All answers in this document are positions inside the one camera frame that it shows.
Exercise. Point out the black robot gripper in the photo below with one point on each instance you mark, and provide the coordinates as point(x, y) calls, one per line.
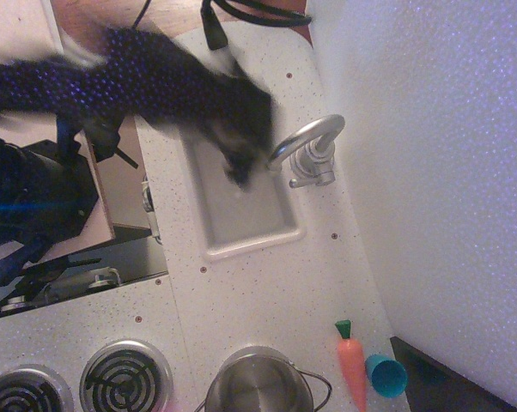
point(234, 113)

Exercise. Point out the silver toy faucet spout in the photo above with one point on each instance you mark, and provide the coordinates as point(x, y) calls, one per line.
point(321, 133)

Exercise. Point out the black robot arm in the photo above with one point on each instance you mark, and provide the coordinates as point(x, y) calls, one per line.
point(145, 74)

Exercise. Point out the silver faucet base with lever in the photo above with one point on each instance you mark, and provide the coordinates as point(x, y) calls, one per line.
point(312, 166)

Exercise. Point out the grey toy sink basin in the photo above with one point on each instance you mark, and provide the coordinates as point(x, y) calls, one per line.
point(232, 221)

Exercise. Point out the black clamp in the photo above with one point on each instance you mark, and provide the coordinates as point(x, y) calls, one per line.
point(103, 133)

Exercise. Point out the white toy kitchen counter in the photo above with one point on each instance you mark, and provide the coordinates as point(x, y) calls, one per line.
point(286, 296)

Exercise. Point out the blue clamp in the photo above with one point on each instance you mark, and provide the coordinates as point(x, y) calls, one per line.
point(67, 130)

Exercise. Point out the black and blue equipment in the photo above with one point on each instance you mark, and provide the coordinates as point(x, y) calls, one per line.
point(44, 200)

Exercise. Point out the stainless steel pot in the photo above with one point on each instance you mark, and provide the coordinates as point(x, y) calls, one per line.
point(260, 378)

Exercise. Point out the orange toy carrot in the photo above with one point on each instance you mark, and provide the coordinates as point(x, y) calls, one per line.
point(352, 363)

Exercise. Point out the right toy stove burner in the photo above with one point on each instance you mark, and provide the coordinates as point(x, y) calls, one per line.
point(126, 375)

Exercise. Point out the toy stove burner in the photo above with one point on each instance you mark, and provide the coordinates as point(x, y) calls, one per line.
point(126, 375)
point(34, 388)

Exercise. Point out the teal plastic cup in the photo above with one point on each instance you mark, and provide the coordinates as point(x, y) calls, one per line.
point(387, 376)

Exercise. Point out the left toy stove burner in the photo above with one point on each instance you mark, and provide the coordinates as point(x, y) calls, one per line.
point(34, 388)

